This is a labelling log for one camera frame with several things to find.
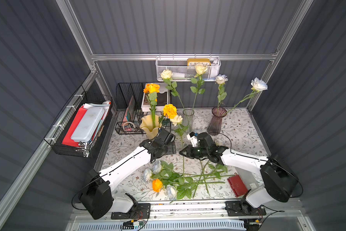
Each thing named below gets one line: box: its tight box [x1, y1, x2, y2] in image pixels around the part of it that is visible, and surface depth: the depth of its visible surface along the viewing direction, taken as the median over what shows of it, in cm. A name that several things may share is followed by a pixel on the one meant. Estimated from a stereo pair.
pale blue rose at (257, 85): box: [222, 77, 269, 117], surface depth 75 cm
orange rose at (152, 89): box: [143, 83, 161, 129], surface depth 80 cm
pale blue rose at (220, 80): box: [214, 74, 229, 115], surface depth 88 cm
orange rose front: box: [151, 178, 163, 193], surface depth 81 cm
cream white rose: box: [160, 69, 186, 112], surface depth 83 cm
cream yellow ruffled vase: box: [139, 114, 163, 140], surface depth 88 cm
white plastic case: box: [70, 106, 106, 142], surface depth 71 cm
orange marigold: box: [162, 103, 178, 119], surface depth 72 cm
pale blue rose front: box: [163, 184, 178, 201], surface depth 77 cm
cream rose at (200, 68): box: [190, 63, 208, 116], surface depth 85 cm
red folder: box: [61, 107, 88, 148], surface depth 71 cm
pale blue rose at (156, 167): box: [150, 160, 162, 174], surface depth 85 cm
